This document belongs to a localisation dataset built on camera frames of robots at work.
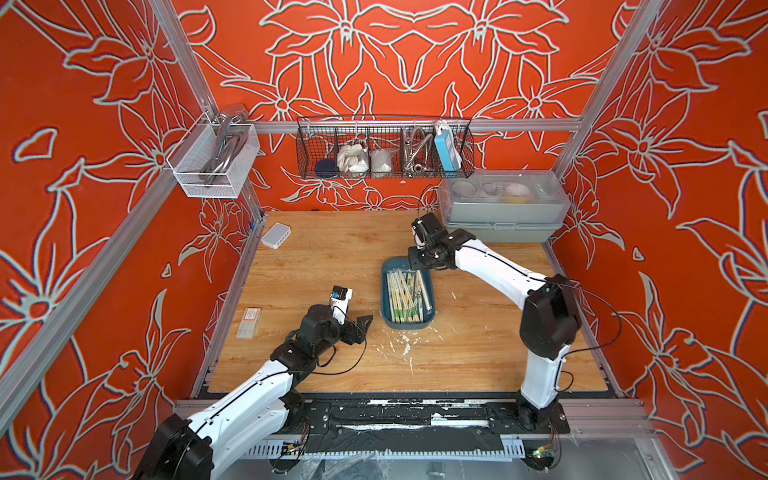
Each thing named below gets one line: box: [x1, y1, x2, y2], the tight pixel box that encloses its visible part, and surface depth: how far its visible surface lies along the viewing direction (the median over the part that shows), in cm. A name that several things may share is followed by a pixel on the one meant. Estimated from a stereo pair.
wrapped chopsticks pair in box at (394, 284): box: [386, 271, 402, 324], surface depth 97 cm
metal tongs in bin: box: [198, 111, 249, 187], surface depth 87 cm
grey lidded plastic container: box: [439, 170, 571, 243], surface depth 103 cm
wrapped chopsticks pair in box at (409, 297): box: [397, 270, 421, 324], surface depth 96 cm
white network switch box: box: [261, 222, 291, 250], surface depth 113 cm
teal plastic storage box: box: [381, 257, 436, 330], surface depth 94 cm
